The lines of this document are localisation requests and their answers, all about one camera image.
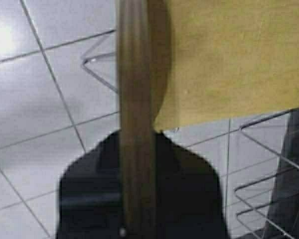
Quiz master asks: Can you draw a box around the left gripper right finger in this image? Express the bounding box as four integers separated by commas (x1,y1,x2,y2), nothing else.
154,132,228,239

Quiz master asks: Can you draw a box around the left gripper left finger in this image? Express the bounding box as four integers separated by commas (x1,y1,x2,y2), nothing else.
56,131,122,239

